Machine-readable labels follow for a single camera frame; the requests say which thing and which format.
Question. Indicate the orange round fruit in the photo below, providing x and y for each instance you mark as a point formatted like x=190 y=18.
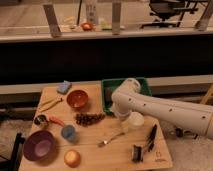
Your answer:
x=72 y=158

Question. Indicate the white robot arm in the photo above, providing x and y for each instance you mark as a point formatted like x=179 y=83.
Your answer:
x=197 y=118

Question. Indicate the bunch of dark grapes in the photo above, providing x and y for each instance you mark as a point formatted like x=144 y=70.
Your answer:
x=85 y=119

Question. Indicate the red object on shelf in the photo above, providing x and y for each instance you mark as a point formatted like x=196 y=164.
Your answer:
x=87 y=26

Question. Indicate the black chair at left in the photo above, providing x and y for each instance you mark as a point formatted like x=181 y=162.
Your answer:
x=9 y=164

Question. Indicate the purple bowl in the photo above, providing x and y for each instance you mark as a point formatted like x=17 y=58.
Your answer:
x=39 y=145

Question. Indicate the blue cup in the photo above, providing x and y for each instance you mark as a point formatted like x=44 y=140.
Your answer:
x=68 y=132

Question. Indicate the dark brown block in tray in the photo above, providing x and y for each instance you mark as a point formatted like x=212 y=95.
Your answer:
x=108 y=94

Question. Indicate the orange carrot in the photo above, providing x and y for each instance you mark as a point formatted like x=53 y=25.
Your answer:
x=57 y=121

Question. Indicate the black handled utensil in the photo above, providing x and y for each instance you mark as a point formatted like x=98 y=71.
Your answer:
x=150 y=142

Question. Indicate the blue sponge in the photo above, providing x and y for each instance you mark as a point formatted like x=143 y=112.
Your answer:
x=64 y=87

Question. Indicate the black office chair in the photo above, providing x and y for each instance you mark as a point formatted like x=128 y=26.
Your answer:
x=171 y=12

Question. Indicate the red bowl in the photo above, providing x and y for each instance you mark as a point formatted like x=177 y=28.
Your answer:
x=77 y=99

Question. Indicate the green plastic tray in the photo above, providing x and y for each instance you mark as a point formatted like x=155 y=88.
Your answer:
x=108 y=86

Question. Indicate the white cup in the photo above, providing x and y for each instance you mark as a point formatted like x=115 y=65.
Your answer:
x=136 y=120

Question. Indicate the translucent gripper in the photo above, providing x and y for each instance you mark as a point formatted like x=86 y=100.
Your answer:
x=125 y=126

